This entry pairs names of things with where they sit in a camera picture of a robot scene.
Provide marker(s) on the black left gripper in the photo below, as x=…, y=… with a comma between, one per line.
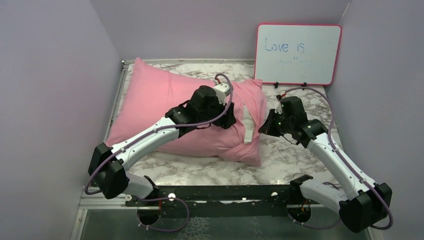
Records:
x=228, y=119

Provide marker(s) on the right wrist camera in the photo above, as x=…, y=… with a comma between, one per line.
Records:
x=279, y=99

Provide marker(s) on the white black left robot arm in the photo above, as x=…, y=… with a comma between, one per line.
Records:
x=109, y=164

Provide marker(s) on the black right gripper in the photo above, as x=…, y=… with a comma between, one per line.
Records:
x=268, y=128

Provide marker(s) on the pink pillowcase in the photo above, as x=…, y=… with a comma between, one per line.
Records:
x=152, y=92

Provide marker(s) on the pink-framed whiteboard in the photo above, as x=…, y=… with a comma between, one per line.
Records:
x=296, y=54

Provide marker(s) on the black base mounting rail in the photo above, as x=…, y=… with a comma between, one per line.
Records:
x=216, y=201

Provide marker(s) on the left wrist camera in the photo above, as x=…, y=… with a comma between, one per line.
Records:
x=222, y=90

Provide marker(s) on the aluminium table frame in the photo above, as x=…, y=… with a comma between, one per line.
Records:
x=98, y=218

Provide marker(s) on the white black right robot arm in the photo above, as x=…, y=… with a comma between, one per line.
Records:
x=360, y=202

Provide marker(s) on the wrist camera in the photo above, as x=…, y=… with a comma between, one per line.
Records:
x=222, y=90
x=279, y=99

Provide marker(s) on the white pillow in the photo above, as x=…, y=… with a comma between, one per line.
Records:
x=248, y=124

